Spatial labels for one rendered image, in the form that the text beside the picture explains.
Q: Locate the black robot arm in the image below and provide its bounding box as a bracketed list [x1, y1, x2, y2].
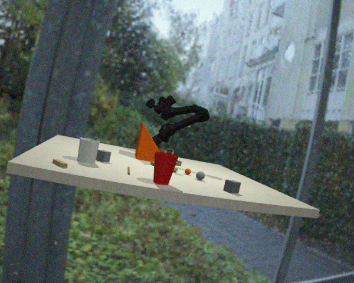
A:
[152, 96, 210, 145]

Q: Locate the grey ball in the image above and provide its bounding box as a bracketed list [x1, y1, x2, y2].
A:
[196, 172, 205, 180]

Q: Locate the red plastic cup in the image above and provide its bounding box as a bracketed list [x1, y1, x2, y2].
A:
[153, 152, 178, 185]

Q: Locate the white mug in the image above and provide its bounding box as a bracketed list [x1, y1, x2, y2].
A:
[77, 137, 100, 164]

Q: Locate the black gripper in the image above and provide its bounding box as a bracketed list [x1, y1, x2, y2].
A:
[146, 98, 168, 121]

